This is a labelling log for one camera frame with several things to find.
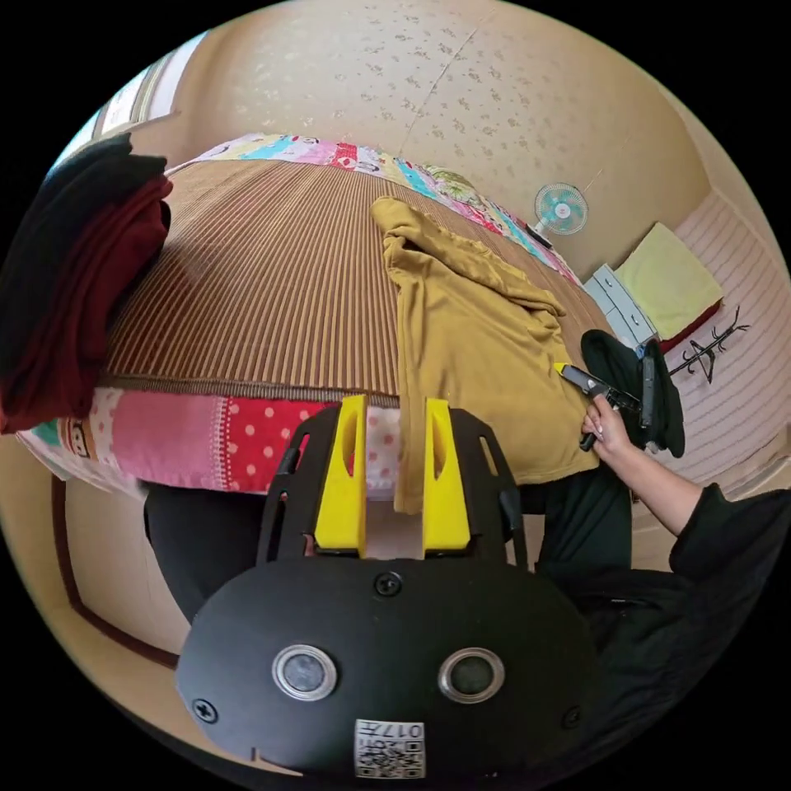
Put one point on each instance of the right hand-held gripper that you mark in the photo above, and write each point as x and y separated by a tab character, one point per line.
670	402

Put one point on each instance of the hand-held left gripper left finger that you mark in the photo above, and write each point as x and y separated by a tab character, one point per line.
338	494

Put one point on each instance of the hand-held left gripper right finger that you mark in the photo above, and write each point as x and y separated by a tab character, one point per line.
446	500

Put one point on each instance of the brown long sleeve shirt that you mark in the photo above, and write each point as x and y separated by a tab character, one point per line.
482	346

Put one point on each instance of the person's right forearm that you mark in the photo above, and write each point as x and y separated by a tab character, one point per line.
658	485

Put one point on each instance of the person's right hand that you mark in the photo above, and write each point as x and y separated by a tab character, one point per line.
608	432

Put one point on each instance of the white drawer cupboard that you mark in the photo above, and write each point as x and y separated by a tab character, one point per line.
670	284

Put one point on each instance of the black coat stand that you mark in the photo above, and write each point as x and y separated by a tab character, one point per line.
704	355

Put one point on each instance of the teal electric fan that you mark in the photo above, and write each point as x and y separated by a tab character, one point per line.
559	209

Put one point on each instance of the bed with striped woven mat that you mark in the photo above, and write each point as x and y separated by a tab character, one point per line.
259	278

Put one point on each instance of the person's body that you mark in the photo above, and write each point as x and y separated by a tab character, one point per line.
655	624

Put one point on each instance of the pile of clothes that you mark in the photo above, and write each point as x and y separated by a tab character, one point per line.
68	278

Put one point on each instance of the window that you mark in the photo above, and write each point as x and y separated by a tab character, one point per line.
126	99

